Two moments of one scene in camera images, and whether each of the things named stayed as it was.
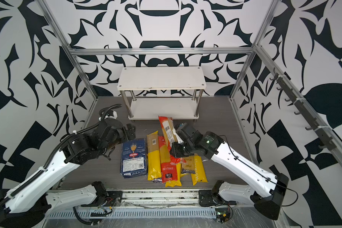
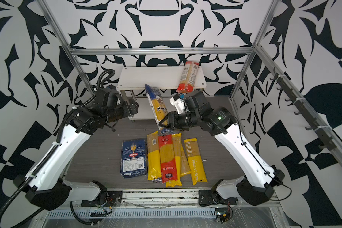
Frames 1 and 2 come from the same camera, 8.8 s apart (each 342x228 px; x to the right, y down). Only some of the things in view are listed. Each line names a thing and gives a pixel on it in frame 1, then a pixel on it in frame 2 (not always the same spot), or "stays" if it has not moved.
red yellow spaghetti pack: x=169 y=172 stays
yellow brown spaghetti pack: x=154 y=167 stays
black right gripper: x=174 y=151 to x=173 y=121
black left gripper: x=132 y=133 to x=127 y=113
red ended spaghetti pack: x=169 y=128 to x=187 y=80
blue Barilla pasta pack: x=133 y=158 stays
